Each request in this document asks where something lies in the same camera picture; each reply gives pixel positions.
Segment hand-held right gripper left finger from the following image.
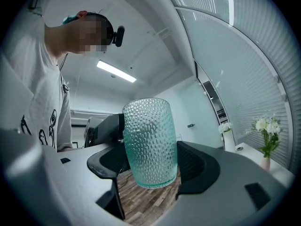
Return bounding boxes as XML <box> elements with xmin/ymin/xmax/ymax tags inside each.
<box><xmin>42</xmin><ymin>140</ymin><xmax>130</xmax><ymax>226</ymax></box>

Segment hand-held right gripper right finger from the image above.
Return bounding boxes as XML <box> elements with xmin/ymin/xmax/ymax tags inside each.
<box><xmin>131</xmin><ymin>141</ymin><xmax>283</xmax><ymax>226</ymax></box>

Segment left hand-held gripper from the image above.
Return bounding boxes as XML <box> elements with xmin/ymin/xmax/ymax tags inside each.
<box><xmin>84</xmin><ymin>113</ymin><xmax>125</xmax><ymax>148</ymax></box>

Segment aqua dimpled glass cup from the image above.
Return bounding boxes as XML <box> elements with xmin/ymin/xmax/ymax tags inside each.
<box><xmin>122</xmin><ymin>97</ymin><xmax>177</xmax><ymax>189</ymax></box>

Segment small pink vase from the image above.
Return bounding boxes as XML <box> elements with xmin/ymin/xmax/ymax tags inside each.
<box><xmin>260</xmin><ymin>156</ymin><xmax>271</xmax><ymax>173</ymax></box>

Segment tall white vase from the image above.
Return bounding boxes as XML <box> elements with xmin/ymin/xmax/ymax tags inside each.
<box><xmin>222</xmin><ymin>129</ymin><xmax>237</xmax><ymax>153</ymax></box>

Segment long ceiling light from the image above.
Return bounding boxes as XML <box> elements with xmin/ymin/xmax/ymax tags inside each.
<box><xmin>96</xmin><ymin>59</ymin><xmax>137</xmax><ymax>83</ymax></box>

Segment white square table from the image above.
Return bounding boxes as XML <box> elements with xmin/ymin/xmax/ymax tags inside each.
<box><xmin>221</xmin><ymin>142</ymin><xmax>296</xmax><ymax>188</ymax></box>

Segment white flower bunch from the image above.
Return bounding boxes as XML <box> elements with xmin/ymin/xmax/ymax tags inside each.
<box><xmin>218</xmin><ymin>122</ymin><xmax>233</xmax><ymax>134</ymax></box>

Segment white flowers with green leaves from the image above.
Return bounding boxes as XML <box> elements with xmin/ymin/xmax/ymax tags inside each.
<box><xmin>246</xmin><ymin>113</ymin><xmax>282</xmax><ymax>159</ymax></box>

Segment person's grey printed t-shirt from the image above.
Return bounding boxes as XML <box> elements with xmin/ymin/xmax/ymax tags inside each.
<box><xmin>0</xmin><ymin>0</ymin><xmax>72</xmax><ymax>153</ymax></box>

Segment person's head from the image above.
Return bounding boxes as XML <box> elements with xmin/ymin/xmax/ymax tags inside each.
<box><xmin>44</xmin><ymin>10</ymin><xmax>115</xmax><ymax>55</ymax></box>

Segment white wall trunking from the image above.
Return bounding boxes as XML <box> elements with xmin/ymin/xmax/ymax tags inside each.
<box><xmin>70</xmin><ymin>109</ymin><xmax>113</xmax><ymax>115</ymax></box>

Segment thin black neck cable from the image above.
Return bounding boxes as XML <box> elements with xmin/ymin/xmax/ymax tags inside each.
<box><xmin>58</xmin><ymin>53</ymin><xmax>70</xmax><ymax>91</ymax></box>

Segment black head-mounted camera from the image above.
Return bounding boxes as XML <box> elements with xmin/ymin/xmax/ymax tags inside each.
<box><xmin>112</xmin><ymin>25</ymin><xmax>126</xmax><ymax>48</ymax></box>

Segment teal head strap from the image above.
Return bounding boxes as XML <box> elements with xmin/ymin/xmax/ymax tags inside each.
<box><xmin>63</xmin><ymin>14</ymin><xmax>79</xmax><ymax>24</ymax></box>

